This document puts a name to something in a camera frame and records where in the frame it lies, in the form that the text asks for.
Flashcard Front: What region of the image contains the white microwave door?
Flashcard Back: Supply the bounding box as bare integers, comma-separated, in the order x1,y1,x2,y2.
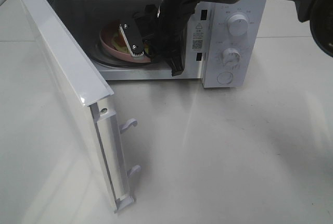
21,0,140,212

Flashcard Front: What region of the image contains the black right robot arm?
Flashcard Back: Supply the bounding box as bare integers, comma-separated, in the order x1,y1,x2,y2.
119,0,332,76

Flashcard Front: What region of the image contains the upper white power knob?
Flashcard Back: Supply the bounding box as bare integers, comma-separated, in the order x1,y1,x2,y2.
226,13,249,36

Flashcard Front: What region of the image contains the sandwich with lettuce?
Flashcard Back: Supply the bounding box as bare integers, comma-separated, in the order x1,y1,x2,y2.
111,30,151,55

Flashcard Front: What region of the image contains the round white door button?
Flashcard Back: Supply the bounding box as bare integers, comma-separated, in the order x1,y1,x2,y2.
217,71,233,85

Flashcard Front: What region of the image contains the lower white timer knob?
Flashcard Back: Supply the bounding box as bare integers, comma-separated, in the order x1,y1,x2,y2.
222,48,241,67

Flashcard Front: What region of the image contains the glass microwave turntable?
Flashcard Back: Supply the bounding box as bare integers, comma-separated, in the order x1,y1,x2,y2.
89,44,163,68

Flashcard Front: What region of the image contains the pink plate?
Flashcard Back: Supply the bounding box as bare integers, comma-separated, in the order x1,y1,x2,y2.
99,19,151,63

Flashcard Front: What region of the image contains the white microwave oven body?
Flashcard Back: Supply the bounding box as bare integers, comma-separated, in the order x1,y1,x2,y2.
47,0,266,88

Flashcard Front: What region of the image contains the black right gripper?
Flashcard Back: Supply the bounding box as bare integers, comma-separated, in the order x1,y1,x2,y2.
119,0,198,76

